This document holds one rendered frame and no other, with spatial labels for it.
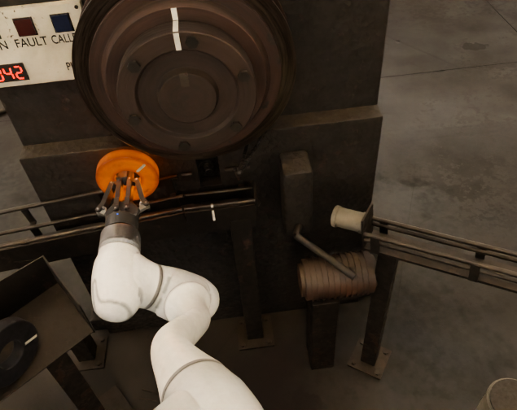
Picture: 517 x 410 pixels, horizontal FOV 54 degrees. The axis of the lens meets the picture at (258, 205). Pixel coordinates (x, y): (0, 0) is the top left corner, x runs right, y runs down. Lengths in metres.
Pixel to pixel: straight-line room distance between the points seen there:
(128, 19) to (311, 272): 0.81
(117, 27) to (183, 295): 0.55
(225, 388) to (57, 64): 0.90
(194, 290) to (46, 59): 0.63
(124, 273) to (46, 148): 0.51
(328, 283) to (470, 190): 1.24
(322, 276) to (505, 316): 0.89
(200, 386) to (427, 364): 1.38
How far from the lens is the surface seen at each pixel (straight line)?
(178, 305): 1.09
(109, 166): 1.31
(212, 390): 0.64
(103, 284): 1.07
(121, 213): 1.19
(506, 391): 1.37
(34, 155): 1.45
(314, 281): 1.45
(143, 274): 1.10
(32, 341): 1.34
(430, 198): 2.45
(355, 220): 1.36
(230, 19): 1.04
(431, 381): 1.92
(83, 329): 1.36
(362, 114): 1.40
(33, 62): 1.32
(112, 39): 1.07
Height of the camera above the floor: 1.69
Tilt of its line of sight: 45 degrees down
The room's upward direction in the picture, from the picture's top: 5 degrees counter-clockwise
